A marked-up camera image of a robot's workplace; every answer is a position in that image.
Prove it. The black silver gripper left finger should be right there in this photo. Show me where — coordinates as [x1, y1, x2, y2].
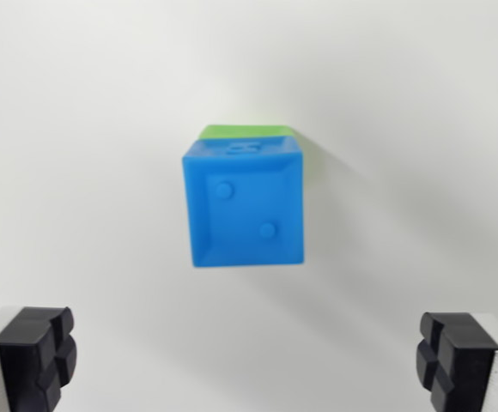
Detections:
[0, 306, 78, 412]

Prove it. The black silver gripper right finger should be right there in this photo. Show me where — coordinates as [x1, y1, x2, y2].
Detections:
[415, 312, 498, 412]

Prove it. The blue cube with raised dots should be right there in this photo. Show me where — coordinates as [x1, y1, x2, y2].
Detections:
[180, 136, 307, 270]

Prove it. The green cube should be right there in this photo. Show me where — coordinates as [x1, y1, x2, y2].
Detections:
[197, 123, 314, 184]

